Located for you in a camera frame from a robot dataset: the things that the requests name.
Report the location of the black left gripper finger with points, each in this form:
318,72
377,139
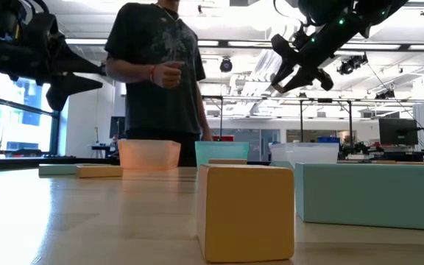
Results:
74,64
64,88

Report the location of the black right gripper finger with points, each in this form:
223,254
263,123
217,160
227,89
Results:
285,46
313,75

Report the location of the long teal block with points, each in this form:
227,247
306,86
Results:
366,195
55,169

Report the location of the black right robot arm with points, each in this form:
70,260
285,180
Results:
366,9

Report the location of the white ceiling pipe bundle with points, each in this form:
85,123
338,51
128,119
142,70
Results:
267,66

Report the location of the black overhead metal rack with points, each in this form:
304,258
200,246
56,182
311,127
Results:
324,100

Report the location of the black track light cluster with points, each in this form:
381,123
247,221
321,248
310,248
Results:
385,95
346,67

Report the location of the large window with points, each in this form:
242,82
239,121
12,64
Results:
20,129

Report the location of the round black ceiling spotlight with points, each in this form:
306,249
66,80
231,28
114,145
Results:
226,65

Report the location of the black computer monitor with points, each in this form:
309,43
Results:
398,131
117,127

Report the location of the blue storage crate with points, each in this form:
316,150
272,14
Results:
328,140

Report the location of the clear plastic bin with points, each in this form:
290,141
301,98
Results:
307,152

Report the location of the person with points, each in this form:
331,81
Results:
153,92

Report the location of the black lab equipment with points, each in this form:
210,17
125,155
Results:
359,149

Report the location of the orange translucent plastic bin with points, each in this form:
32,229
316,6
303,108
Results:
149,154

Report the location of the red box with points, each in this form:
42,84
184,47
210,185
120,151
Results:
223,138

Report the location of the green translucent plastic bin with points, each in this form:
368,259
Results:
221,151

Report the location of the natural wooden block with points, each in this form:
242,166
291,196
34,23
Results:
227,161

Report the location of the orange cube block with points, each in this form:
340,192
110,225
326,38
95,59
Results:
245,213

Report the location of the black aluminium table frame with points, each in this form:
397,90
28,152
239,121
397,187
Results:
20,162

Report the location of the black ceiling rail fixture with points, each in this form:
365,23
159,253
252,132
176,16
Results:
418,4

